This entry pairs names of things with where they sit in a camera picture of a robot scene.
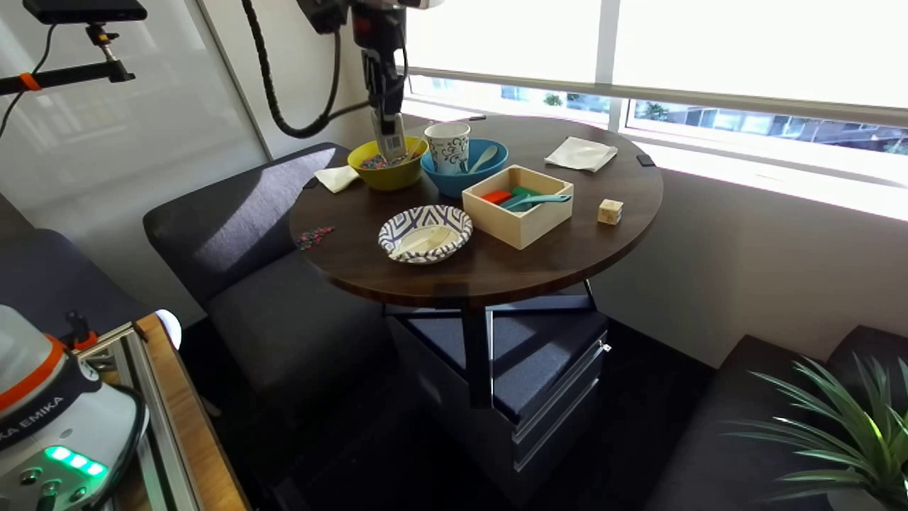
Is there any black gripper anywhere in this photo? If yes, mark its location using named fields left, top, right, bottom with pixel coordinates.
left=351, top=0, right=406, bottom=142

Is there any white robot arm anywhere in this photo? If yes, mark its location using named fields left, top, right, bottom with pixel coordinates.
left=0, top=142, right=347, bottom=511

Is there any yellow bowl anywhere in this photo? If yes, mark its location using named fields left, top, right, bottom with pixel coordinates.
left=347, top=136, right=427, bottom=192

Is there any blue bowl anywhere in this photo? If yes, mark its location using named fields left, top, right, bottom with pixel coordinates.
left=419, top=138, right=508, bottom=199

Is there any white patterned paper cup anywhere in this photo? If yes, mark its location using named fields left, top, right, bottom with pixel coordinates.
left=426, top=121, right=471, bottom=173

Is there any white paper napkin front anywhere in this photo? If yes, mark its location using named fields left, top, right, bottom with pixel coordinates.
left=314, top=163, right=357, bottom=192

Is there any light wooden box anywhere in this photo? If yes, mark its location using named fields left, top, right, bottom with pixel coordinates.
left=463, top=163, right=574, bottom=249

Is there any teal plastic spoon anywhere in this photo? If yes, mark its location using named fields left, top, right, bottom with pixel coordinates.
left=501, top=192, right=574, bottom=209

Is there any white folded napkin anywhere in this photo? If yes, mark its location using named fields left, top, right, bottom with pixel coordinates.
left=545, top=136, right=618, bottom=173

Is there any round dark wooden table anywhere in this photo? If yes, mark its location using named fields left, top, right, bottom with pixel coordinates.
left=290, top=115, right=664, bottom=409

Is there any small wooden cube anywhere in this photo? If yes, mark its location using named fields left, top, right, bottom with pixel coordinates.
left=596, top=199, right=623, bottom=223

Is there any dark grey bench seat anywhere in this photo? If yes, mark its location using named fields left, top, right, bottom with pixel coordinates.
left=141, top=142, right=391, bottom=413

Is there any grey drawer cabinet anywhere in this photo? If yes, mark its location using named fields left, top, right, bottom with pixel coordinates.
left=388, top=291, right=609, bottom=504

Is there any green potted plant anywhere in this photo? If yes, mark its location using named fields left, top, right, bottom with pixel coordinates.
left=730, top=355, right=908, bottom=511

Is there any black corrugated cable hose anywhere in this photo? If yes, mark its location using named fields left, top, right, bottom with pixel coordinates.
left=237, top=0, right=374, bottom=142

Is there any black camera on stand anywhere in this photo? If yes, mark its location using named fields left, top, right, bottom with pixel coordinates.
left=0, top=0, right=148, bottom=97

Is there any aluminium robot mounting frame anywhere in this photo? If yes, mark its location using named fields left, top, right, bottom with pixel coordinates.
left=53, top=308, right=249, bottom=511

